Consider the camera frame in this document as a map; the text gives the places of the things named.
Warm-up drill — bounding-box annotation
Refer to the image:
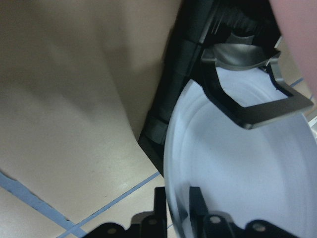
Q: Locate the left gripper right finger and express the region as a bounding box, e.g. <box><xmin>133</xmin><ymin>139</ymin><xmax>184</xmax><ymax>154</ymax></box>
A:
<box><xmin>189</xmin><ymin>186</ymin><xmax>208</xmax><ymax>223</ymax></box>

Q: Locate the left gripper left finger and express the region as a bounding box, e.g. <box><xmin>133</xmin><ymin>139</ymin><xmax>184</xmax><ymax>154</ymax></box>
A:
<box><xmin>154</xmin><ymin>187</ymin><xmax>167</xmax><ymax>238</ymax></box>

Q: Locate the black dish rack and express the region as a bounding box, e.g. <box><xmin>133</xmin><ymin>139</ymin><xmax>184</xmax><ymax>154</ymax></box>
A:
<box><xmin>138</xmin><ymin>0</ymin><xmax>313</xmax><ymax>173</ymax></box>

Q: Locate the pink plate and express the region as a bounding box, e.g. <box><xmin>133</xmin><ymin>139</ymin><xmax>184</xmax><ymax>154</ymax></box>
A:
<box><xmin>270</xmin><ymin>0</ymin><xmax>317</xmax><ymax>96</ymax></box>

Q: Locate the blue plate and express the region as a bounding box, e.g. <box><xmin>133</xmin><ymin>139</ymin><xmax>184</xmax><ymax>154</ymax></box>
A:
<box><xmin>164</xmin><ymin>80</ymin><xmax>317</xmax><ymax>238</ymax></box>

